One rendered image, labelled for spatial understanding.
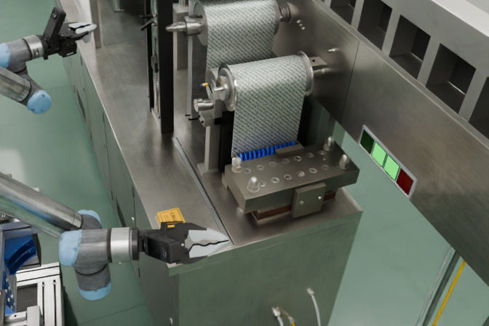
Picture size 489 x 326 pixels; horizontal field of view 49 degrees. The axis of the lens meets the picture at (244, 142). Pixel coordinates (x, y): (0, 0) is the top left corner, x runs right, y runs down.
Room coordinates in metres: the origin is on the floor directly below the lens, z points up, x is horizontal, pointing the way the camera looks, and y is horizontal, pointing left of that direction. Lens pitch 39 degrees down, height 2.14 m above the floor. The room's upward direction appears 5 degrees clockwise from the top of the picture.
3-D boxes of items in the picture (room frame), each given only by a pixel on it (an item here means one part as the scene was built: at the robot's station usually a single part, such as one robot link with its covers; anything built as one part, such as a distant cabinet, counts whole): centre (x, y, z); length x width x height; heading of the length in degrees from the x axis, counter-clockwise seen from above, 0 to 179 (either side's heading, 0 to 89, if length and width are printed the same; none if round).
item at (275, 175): (1.29, -0.16, 1.00); 0.40 x 0.16 x 0.06; 117
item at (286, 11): (1.73, -0.08, 1.34); 0.07 x 0.07 x 0.07; 27
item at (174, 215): (1.12, 0.20, 0.91); 0.07 x 0.07 x 0.02; 27
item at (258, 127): (1.37, -0.07, 1.11); 0.23 x 0.01 x 0.18; 117
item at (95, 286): (0.78, 0.33, 1.10); 0.11 x 0.08 x 0.11; 22
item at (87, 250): (0.76, 0.32, 1.20); 0.11 x 0.08 x 0.09; 101
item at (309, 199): (1.21, -0.22, 0.97); 0.10 x 0.03 x 0.11; 117
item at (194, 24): (1.58, 0.20, 1.34); 0.06 x 0.06 x 0.06; 27
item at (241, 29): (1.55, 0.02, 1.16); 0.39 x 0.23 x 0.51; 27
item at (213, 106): (1.39, 0.12, 1.05); 0.06 x 0.05 x 0.31; 117
